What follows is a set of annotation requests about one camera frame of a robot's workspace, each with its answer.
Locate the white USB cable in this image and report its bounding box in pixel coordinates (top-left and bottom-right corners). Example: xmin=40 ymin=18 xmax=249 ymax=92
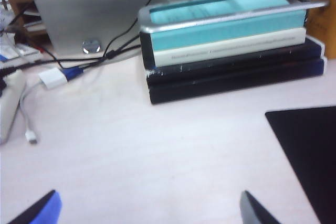
xmin=19 ymin=81 xmax=43 ymax=145

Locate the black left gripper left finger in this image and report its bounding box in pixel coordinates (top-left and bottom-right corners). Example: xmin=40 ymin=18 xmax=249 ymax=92
xmin=7 ymin=189 xmax=63 ymax=224

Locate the white paper packet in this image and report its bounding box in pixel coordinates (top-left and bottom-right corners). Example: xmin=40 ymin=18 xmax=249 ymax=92
xmin=0 ymin=37 xmax=44 ymax=63

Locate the white adapter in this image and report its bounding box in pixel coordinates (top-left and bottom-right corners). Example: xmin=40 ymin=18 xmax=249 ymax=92
xmin=38 ymin=67 xmax=68 ymax=90

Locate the thin black cable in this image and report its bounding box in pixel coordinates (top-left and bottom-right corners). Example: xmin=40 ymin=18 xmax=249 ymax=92
xmin=103 ymin=0 xmax=169 ymax=54

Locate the round silver bolt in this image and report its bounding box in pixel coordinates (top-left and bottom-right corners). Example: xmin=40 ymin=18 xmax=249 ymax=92
xmin=82 ymin=39 xmax=101 ymax=54

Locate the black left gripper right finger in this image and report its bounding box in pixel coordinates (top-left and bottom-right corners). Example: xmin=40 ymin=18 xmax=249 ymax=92
xmin=239 ymin=190 xmax=281 ymax=224

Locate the white book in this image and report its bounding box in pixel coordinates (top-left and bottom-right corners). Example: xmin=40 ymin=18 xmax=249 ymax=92
xmin=153 ymin=26 xmax=307 ymax=67

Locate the black flat box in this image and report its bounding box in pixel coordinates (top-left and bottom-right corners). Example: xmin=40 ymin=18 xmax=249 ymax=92
xmin=146 ymin=56 xmax=328 ymax=105
xmin=139 ymin=31 xmax=326 ymax=86

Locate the silver monitor stand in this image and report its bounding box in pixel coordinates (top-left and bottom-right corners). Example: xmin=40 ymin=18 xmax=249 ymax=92
xmin=138 ymin=0 xmax=329 ymax=34

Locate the black mouse pad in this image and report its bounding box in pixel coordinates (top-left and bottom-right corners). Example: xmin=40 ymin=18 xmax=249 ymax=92
xmin=264 ymin=106 xmax=336 ymax=224

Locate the teal book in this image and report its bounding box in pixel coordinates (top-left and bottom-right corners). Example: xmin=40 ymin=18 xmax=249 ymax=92
xmin=149 ymin=0 xmax=307 ymax=51

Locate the blue cable connector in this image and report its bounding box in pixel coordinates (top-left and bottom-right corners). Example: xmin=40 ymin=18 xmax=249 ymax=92
xmin=60 ymin=66 xmax=85 ymax=82

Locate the brown cardboard box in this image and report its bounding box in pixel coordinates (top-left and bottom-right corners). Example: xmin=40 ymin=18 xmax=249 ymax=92
xmin=7 ymin=0 xmax=52 ymax=46

